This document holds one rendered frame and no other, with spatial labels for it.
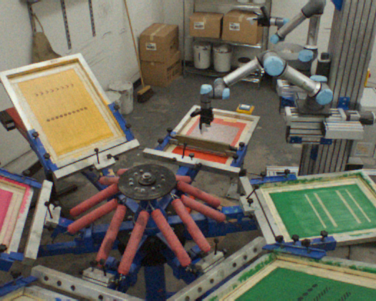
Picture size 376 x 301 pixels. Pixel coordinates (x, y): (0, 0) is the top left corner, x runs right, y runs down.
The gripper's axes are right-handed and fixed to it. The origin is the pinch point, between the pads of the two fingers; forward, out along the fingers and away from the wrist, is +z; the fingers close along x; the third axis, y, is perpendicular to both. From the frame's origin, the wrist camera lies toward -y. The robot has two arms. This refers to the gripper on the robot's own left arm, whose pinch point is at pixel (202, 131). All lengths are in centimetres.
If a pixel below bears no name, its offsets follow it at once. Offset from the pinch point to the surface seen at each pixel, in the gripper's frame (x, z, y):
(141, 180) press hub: -87, -19, -2
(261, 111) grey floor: 254, 112, -4
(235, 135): 30.3, 16.7, 16.8
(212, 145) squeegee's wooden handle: -1.4, 9.4, 8.4
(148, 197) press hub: -96, -18, 7
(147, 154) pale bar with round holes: -26.8, 10.3, -30.4
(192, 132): 21.5, 17.1, -15.7
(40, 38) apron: 76, -20, -195
